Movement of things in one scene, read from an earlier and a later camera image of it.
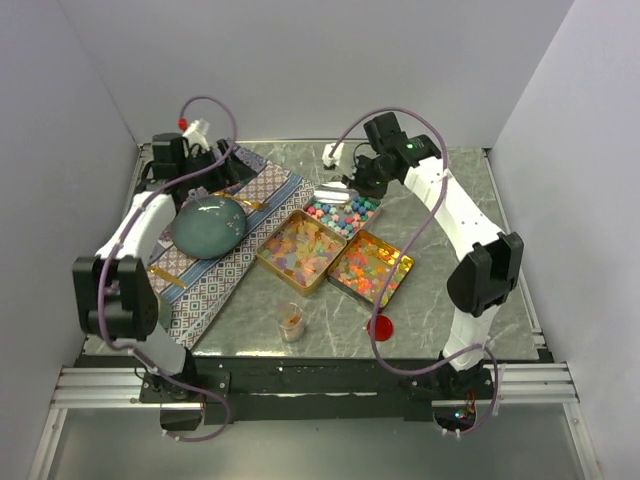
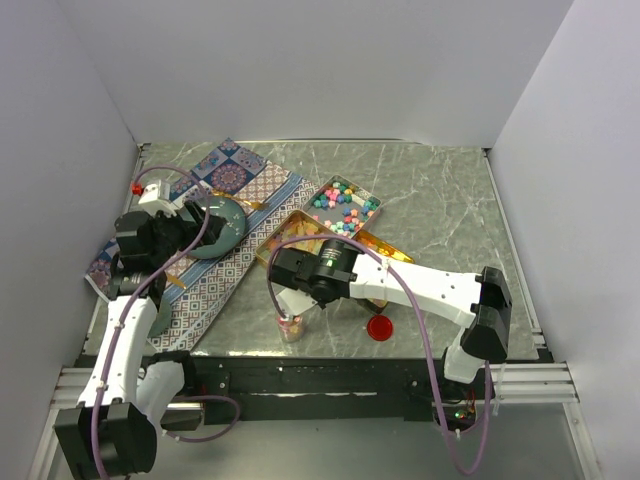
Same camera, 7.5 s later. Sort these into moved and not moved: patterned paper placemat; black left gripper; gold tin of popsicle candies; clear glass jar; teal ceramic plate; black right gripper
Moved: black right gripper; black left gripper
Not moved: clear glass jar; patterned paper placemat; teal ceramic plate; gold tin of popsicle candies
